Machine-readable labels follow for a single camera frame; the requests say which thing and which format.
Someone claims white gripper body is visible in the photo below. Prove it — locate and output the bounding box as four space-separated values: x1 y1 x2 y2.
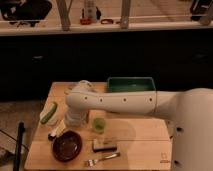
64 109 89 127

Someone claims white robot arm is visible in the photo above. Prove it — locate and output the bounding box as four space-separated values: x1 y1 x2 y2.
64 80 213 171

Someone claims sponge with dark top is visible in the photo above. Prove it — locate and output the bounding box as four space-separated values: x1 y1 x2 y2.
92 139 117 152

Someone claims white bottle with dark cap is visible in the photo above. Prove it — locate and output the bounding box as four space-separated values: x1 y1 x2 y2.
48 121 66 141

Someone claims green dish brush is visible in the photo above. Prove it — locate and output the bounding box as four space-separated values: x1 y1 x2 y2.
40 102 58 126

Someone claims green plastic cup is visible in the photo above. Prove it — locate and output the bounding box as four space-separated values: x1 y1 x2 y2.
92 118 106 133

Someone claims dark brown bowl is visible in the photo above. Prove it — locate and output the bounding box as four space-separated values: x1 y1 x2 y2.
52 131 82 162

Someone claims silver metal fork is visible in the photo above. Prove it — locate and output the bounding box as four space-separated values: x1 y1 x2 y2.
84 152 121 167

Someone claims black pole beside table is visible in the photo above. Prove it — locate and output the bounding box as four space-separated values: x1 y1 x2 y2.
13 122 25 171

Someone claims green plastic bin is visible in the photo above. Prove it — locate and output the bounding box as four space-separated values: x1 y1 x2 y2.
107 77 156 93

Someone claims black office chair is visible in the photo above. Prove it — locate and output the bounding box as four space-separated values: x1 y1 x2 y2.
0 0 52 27

